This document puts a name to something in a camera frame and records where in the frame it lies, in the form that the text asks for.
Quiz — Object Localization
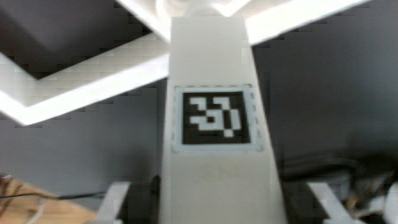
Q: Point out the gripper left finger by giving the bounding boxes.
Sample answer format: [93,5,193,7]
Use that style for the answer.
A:
[88,182,132,224]

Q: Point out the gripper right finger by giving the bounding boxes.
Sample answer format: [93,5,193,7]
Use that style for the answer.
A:
[308,182,367,224]

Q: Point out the white desk top tray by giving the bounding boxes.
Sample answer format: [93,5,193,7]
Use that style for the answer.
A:
[0,0,370,125]

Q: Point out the black cables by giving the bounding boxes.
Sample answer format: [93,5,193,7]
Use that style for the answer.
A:
[283,154,398,214]

